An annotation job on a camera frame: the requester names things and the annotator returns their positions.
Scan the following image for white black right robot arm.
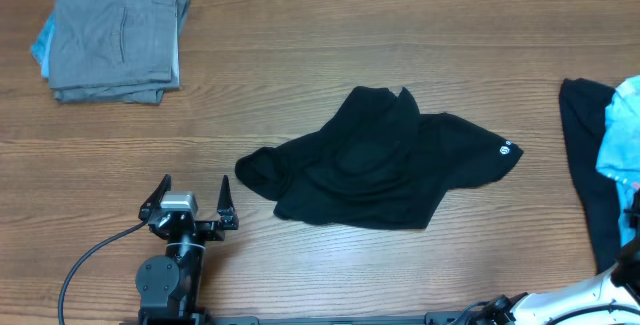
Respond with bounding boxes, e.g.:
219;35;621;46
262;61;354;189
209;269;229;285
459;237;639;324

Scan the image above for light blue printed shirt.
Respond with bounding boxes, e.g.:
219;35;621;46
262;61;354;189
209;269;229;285
596;76;639;246

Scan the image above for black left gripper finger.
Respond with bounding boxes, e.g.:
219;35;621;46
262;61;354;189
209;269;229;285
217;176;239;229
138;174;172;221

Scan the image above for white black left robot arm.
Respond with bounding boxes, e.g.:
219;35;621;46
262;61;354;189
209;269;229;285
135;175;239;325

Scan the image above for folded light blue garment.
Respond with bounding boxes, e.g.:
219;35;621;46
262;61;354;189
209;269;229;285
30;13;56;79

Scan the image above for black t-shirt with logo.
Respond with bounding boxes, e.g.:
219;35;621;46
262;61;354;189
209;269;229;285
235;87;523;230

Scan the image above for black garment at right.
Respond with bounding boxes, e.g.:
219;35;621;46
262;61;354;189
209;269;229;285
558;78;621;273

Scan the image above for folded grey trousers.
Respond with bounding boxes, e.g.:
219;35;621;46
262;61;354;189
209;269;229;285
48;0;191;104

